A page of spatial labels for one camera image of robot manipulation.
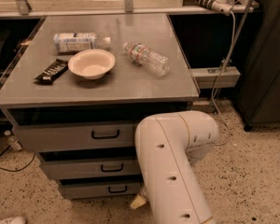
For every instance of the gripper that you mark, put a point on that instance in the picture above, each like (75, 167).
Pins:
(137, 202)

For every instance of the grey bottom drawer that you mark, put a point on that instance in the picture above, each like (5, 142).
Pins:
(86, 188)

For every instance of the grey drawer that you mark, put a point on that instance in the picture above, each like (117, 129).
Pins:
(76, 136)
(61, 165)
(86, 188)

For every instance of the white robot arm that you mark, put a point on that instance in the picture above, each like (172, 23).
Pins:
(166, 147)

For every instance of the grey middle drawer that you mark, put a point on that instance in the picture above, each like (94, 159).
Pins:
(61, 165)

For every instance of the grey top drawer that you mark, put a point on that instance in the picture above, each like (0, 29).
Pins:
(76, 136)

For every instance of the grey drawer cabinet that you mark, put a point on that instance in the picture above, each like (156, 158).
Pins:
(78, 115)

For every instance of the white shoe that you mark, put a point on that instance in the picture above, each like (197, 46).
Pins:
(13, 220)

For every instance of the clear plastic water bottle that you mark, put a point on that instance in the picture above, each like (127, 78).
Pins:
(147, 57)

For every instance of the white paper bowl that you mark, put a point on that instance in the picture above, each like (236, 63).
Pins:
(92, 63)

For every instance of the black snack bar wrapper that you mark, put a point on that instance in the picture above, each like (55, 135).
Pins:
(52, 72)

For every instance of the dark cabinet at right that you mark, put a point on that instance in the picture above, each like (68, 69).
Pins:
(257, 95)

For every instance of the white labelled bottle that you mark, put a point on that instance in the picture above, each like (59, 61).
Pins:
(76, 42)

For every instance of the white power strip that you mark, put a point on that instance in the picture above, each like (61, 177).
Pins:
(220, 6)

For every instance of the grey metal rail box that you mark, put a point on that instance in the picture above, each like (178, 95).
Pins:
(210, 77)

